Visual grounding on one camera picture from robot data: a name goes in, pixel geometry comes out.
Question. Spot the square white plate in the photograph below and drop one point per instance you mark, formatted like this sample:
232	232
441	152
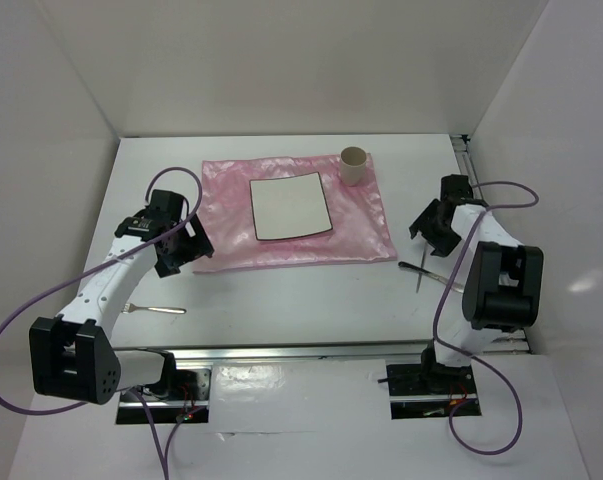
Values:
289	208

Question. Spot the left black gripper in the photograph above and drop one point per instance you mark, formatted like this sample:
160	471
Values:
198	244

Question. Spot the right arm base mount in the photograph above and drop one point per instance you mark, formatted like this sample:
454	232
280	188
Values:
416	395

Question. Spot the silver knife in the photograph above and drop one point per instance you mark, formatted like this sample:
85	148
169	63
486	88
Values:
457	287

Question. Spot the silver fork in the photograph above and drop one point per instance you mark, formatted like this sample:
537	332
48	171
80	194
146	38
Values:
132	308

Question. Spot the silver spoon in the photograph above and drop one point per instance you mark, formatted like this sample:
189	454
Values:
422	266

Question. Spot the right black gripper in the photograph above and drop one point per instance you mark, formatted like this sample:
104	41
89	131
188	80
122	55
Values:
444	246

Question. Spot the beige cup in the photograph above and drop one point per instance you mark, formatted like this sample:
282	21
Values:
352	165

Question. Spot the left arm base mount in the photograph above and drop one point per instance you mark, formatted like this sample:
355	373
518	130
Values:
187	400

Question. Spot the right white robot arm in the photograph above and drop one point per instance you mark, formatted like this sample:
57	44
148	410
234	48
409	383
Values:
501	293

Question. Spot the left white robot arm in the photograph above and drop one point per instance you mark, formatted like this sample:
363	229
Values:
71	354

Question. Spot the pink satin cloth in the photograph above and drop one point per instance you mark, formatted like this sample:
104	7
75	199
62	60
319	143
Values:
359	233

